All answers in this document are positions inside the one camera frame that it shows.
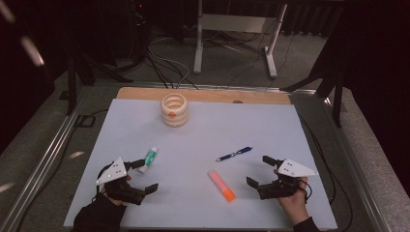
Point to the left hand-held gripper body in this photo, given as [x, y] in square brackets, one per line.
[112, 172]

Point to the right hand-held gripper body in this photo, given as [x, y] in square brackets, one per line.
[293, 169]

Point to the teal capped marker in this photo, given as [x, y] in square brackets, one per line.
[150, 158]

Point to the blue pen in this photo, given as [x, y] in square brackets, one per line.
[243, 150]

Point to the pink orange highlighter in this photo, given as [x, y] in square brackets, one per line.
[220, 184]

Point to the cream ribbed pen holder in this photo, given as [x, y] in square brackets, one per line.
[174, 119]

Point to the person's left hand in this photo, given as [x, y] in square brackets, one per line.
[112, 199]

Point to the person's right hand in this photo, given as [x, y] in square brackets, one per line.
[295, 206]

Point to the pale grey table mat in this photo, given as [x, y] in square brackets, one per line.
[257, 135]

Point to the dark round table grommet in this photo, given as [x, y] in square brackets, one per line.
[238, 101]

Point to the black tripod stand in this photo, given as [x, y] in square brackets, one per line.
[337, 103]
[71, 83]

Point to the dark curtain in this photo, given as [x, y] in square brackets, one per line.
[19, 96]
[380, 80]

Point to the black device with red light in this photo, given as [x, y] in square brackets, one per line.
[140, 13]

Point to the aluminium rail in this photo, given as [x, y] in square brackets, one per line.
[354, 170]
[38, 170]

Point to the white metal stand frame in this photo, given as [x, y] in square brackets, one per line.
[238, 23]

